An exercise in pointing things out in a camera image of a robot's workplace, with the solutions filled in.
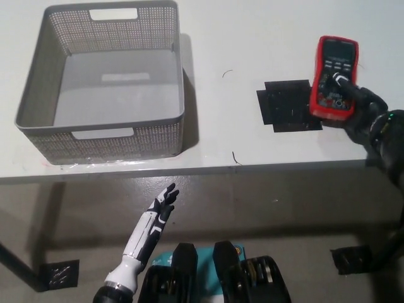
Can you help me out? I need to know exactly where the black metal table leg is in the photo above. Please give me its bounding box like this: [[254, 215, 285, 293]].
[[372, 220, 404, 273], [0, 242, 40, 293]]

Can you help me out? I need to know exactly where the grey perforated plastic basket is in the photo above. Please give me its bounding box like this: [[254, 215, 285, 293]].
[[14, 0, 186, 165]]

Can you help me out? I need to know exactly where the red digital multimeter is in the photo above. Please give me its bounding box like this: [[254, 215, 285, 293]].
[[308, 35, 360, 120]]

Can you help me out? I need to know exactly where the black teal robot body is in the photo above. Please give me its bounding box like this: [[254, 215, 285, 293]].
[[137, 240, 293, 303]]

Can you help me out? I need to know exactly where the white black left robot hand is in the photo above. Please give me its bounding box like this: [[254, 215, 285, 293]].
[[121, 182, 180, 264]]

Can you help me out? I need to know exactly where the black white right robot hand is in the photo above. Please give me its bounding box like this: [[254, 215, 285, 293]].
[[321, 73, 388, 146]]

